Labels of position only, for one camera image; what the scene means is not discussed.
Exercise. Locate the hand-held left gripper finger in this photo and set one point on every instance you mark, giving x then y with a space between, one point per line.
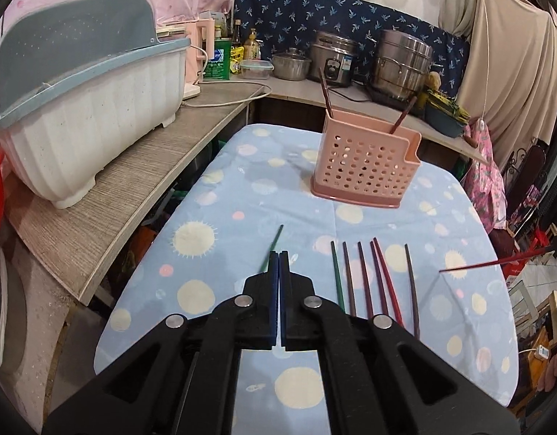
273 290
283 299

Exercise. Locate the green chopstick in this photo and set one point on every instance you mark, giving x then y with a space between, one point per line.
274 242
337 276

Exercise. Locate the red chopstick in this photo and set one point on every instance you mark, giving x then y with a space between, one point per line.
388 281
495 261

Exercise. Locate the pink perforated utensil holder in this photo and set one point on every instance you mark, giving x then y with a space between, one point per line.
364 163

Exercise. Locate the person's right forearm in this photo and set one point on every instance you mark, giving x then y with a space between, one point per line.
553 365

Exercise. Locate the blue dotted tablecloth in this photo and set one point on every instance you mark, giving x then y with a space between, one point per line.
242 190

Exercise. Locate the pink electric kettle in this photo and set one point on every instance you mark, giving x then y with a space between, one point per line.
201 40
192 91

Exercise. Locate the black induction cooker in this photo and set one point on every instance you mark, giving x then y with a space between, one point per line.
373 95

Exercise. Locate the clear food container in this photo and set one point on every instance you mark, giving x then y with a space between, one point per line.
255 69

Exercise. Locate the small steel pot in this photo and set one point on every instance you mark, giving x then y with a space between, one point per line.
289 67

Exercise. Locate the yellow packet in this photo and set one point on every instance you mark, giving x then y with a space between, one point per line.
235 59

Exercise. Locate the pink floral cloth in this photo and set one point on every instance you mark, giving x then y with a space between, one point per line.
484 176

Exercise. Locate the green detergent bottle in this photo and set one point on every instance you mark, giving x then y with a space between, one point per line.
218 61

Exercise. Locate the blue bowl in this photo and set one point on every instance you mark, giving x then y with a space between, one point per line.
441 122

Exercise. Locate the steel rice cooker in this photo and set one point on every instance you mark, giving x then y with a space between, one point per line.
332 59

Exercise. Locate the yellow pump bottle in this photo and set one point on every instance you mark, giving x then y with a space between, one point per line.
251 47

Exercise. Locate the yellow rag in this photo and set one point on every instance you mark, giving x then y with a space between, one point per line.
443 99

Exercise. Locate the white dish rack grey lid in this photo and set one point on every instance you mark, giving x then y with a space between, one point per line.
79 122

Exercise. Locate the steel steamer pot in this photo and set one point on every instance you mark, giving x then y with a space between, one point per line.
403 68

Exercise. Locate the dark glass bottle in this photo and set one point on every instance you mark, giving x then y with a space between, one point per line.
236 31

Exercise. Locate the blue patterned cloth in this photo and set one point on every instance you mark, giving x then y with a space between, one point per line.
305 13

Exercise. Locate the dark metal chair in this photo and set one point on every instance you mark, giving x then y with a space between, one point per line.
532 167

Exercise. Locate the beige hanging cloth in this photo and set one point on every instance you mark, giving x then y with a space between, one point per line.
514 63

